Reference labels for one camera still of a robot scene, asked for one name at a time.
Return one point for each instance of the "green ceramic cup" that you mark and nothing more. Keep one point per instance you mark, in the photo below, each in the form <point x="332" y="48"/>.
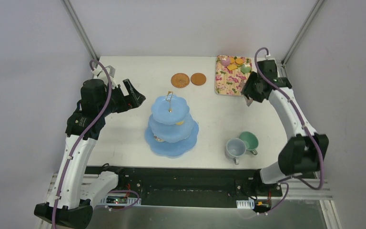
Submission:
<point x="251" y="142"/>

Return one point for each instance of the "green cupcake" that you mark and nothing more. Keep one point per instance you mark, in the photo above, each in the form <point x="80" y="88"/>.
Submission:
<point x="246" y="68"/>

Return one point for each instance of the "woven rattan coaster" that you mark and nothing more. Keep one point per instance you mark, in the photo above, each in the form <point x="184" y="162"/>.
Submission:
<point x="180" y="80"/>

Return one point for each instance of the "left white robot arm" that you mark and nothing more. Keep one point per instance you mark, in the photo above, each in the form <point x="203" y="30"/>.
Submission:
<point x="69" y="204"/>

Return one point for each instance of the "orange square biscuit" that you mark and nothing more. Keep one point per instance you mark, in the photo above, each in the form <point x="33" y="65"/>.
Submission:
<point x="232" y="67"/>

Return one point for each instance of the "white chocolate drizzle donut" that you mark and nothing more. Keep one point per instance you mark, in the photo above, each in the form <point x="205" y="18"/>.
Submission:
<point x="158" y="139"/>

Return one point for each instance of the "smooth wooden coaster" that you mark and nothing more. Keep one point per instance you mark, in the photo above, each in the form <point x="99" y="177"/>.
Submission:
<point x="198" y="79"/>

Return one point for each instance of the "blue three-tier cake stand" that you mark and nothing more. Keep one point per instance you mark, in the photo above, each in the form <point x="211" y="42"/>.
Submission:
<point x="178" y="139"/>

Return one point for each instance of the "floral serving tray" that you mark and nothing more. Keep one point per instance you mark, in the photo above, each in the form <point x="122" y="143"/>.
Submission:
<point x="228" y="82"/>

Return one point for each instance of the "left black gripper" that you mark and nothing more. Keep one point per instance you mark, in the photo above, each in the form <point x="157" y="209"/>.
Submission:
<point x="123" y="97"/>

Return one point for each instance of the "metal serving tongs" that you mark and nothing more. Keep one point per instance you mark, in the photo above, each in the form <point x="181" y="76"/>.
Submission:
<point x="245" y="94"/>

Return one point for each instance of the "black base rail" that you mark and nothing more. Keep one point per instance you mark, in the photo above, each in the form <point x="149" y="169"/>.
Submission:
<point x="189" y="187"/>

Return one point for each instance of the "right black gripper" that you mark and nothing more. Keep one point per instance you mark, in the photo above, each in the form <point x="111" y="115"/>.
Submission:
<point x="253" y="93"/>

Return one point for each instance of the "yellow frosted donut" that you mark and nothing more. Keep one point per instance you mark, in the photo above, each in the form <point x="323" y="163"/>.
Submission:
<point x="179" y="123"/>

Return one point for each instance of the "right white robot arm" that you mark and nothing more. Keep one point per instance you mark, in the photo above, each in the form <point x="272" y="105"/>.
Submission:
<point x="305" y="149"/>

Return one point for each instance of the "grey-blue ceramic mug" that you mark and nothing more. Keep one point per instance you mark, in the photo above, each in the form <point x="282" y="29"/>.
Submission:
<point x="234" y="149"/>

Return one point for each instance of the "orange round biscuit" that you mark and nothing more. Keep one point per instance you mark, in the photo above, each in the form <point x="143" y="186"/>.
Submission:
<point x="239" y="61"/>

